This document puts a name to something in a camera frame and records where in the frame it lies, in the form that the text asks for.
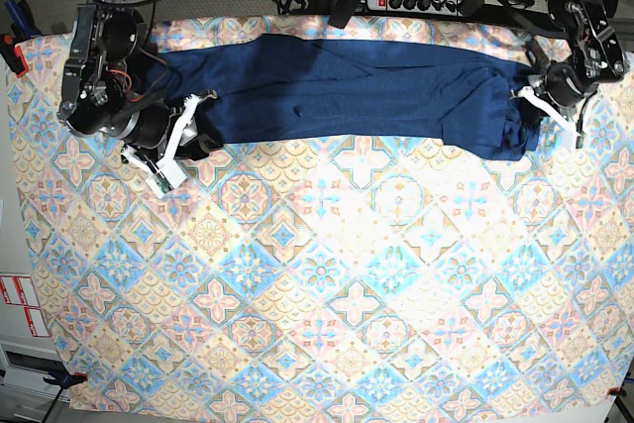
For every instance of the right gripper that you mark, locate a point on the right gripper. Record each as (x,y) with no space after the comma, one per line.
(97,98)

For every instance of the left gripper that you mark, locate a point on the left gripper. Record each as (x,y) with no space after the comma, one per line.
(561,85)

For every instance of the blue long-sleeve shirt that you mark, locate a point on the blue long-sleeve shirt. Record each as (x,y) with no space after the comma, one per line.
(280,87)

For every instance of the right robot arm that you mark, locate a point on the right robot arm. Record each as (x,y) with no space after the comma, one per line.
(117,28)

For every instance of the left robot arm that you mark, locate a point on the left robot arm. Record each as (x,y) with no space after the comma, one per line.
(568,20)

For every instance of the black power adapter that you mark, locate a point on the black power adapter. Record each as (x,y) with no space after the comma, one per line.
(468,8)

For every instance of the red-white labels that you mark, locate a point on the red-white labels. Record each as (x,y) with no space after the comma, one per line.
(20,302)

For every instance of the red-black clamp top left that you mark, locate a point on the red-black clamp top left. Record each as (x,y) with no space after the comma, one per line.
(13,55)

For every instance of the white power strip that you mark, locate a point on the white power strip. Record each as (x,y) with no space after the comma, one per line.
(436,7)

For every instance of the blue clamp top left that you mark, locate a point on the blue clamp top left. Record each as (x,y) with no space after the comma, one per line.
(23,26)

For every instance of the patterned tile tablecloth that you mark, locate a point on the patterned tile tablecloth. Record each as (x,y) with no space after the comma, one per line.
(345,279)

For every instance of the clamp bottom left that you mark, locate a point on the clamp bottom left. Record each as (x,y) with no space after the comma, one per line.
(63,379)

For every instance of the clamp bottom right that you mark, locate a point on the clamp bottom right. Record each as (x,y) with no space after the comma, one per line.
(617,392)

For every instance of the black red-lettered bar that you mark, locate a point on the black red-lettered bar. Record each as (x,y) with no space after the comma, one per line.
(342,12)

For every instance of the aluminium frame right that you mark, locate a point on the aluminium frame right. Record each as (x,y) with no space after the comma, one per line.
(620,18)

